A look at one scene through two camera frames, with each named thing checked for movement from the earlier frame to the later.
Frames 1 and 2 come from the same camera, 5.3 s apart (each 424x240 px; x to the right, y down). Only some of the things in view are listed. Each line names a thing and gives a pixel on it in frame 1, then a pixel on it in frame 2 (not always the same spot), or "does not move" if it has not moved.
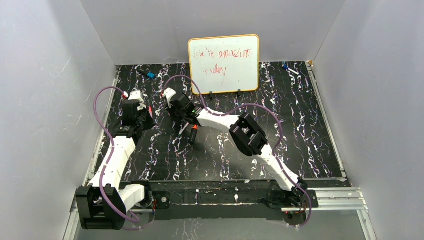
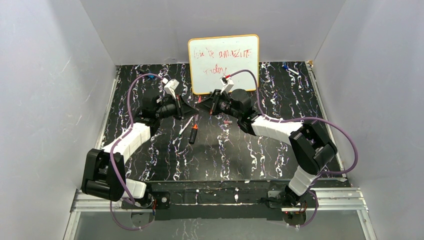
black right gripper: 182,118 → 214,105
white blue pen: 287,67 does not move
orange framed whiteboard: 224,64 does not move
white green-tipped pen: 184,127 does not move
